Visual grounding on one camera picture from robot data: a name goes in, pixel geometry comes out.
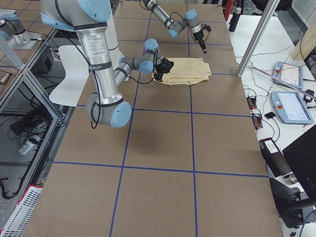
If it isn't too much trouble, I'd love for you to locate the blue teach pendant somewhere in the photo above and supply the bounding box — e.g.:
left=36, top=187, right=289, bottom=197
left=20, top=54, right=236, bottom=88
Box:
left=271, top=91, right=314, bottom=124
left=273, top=61, right=303, bottom=89

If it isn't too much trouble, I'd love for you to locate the black water bottle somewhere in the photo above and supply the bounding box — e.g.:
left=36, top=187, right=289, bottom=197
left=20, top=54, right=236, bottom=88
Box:
left=228, top=7, right=242, bottom=32

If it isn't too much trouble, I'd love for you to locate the aluminium frame post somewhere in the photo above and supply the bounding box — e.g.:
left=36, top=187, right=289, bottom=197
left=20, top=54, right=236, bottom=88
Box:
left=237, top=0, right=280, bottom=77

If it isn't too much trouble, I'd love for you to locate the black monitor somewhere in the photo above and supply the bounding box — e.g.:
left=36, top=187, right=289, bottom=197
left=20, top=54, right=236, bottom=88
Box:
left=282, top=126, right=316, bottom=197

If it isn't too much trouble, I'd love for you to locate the yellow long-sleeve shirt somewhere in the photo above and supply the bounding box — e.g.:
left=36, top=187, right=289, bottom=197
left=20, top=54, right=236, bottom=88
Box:
left=154, top=58, right=212, bottom=85

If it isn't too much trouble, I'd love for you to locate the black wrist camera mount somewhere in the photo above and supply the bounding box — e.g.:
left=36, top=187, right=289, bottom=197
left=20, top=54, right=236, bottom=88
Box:
left=201, top=24, right=211, bottom=32

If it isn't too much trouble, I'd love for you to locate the white perforated basket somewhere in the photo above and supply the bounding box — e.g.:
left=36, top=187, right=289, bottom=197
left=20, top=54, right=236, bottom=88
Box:
left=0, top=185, right=42, bottom=237

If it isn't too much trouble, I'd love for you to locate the near blue teach pendant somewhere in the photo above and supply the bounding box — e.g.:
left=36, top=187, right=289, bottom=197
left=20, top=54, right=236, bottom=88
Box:
left=271, top=91, right=314, bottom=124

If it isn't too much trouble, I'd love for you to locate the red cylinder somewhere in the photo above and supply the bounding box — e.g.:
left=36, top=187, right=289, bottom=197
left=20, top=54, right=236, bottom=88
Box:
left=224, top=0, right=235, bottom=21

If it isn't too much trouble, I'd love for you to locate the far blue teach pendant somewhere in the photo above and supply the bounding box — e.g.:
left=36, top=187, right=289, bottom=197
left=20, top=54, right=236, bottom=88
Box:
left=273, top=61, right=303, bottom=89

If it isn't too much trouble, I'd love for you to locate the white power strip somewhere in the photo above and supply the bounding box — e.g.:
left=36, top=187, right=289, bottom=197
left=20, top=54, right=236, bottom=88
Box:
left=18, top=138, right=39, bottom=155

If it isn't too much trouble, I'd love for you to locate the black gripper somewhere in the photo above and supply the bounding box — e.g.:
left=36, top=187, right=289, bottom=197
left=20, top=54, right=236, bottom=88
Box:
left=193, top=31, right=207, bottom=54
left=154, top=58, right=174, bottom=82

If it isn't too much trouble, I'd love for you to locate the black label printer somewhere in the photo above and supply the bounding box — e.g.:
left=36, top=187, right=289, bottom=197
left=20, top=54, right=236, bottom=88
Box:
left=258, top=138, right=292, bottom=177

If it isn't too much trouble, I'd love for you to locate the metal reacher stick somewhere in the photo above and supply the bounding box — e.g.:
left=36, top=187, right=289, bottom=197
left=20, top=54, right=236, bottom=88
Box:
left=247, top=66, right=316, bottom=100

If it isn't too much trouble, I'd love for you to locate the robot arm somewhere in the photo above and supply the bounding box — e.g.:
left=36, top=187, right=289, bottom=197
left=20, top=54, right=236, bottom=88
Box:
left=41, top=0, right=174, bottom=128
left=139, top=0, right=211, bottom=54

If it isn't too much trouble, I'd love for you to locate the white chair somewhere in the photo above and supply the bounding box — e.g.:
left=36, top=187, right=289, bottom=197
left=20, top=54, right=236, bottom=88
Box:
left=49, top=45, right=89, bottom=107

